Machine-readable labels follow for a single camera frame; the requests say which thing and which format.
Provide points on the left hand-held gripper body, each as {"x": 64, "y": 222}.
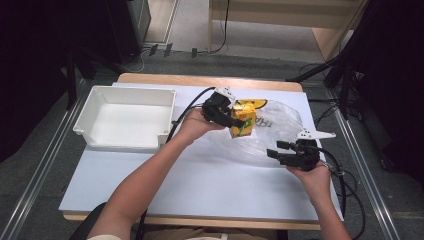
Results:
{"x": 215, "y": 108}

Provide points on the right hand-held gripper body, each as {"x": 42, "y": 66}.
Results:
{"x": 305, "y": 156}

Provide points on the yellow drink carton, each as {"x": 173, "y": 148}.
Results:
{"x": 245, "y": 116}

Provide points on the clear smiley plastic bag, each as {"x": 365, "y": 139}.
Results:
{"x": 276, "y": 133}

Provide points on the person's left hand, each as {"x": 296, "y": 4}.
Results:
{"x": 196, "y": 125}

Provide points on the person's right hand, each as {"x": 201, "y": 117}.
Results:
{"x": 313, "y": 181}

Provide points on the wooden table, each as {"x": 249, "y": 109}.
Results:
{"x": 186, "y": 80}

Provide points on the white table mat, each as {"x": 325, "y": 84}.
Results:
{"x": 200, "y": 193}

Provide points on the black tripod stand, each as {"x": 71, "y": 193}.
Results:
{"x": 345, "y": 83}

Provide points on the white plastic bin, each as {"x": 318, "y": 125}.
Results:
{"x": 128, "y": 120}

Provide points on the black cabinet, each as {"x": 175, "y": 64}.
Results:
{"x": 126, "y": 26}

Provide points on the dark curtain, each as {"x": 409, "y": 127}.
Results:
{"x": 396, "y": 66}
{"x": 33, "y": 66}

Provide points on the black metal stand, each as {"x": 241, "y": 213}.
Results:
{"x": 71, "y": 80}

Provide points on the silver metal floor rail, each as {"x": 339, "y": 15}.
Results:
{"x": 43, "y": 163}
{"x": 366, "y": 176}

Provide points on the light wooden shelf frame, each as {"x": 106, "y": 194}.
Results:
{"x": 286, "y": 13}

